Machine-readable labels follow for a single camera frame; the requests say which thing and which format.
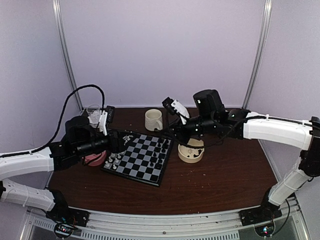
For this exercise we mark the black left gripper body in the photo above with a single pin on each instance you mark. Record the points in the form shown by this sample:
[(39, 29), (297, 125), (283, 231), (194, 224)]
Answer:
[(111, 146)]

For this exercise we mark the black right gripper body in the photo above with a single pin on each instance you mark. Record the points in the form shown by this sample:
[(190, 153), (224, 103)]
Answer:
[(184, 137)]

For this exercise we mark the cream bowl of black pieces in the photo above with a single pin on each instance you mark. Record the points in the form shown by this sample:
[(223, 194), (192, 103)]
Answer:
[(191, 155)]

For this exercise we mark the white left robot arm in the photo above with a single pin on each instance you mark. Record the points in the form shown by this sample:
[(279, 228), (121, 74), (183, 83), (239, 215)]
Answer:
[(80, 140)]

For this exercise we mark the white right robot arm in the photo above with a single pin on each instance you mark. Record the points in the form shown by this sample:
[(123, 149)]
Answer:
[(240, 124)]

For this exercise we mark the pink bowl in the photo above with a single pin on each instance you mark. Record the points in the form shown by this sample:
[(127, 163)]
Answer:
[(95, 160)]

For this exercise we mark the black and white chessboard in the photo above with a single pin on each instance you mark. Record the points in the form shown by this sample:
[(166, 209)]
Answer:
[(135, 161)]

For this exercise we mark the clear glass cup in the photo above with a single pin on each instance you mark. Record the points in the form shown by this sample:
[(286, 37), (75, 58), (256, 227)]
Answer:
[(94, 113)]

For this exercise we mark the white ribbed ceramic mug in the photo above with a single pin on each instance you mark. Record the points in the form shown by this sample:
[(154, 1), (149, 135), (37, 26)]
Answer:
[(153, 120)]

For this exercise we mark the aluminium frame post right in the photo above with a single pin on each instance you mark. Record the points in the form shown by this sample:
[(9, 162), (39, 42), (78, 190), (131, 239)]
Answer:
[(263, 35)]

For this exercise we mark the aluminium frame post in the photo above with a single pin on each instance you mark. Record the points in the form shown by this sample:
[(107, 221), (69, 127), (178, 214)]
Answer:
[(63, 42), (263, 35)]

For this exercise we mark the aluminium front rail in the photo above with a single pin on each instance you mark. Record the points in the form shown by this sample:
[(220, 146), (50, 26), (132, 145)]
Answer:
[(223, 225)]

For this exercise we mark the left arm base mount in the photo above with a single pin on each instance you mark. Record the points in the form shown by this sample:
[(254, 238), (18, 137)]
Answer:
[(67, 222)]

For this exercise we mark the aluminium frame post left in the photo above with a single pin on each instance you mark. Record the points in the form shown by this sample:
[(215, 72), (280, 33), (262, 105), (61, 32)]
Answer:
[(63, 42)]

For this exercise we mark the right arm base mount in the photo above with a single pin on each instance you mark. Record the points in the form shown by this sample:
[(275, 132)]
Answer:
[(262, 219)]

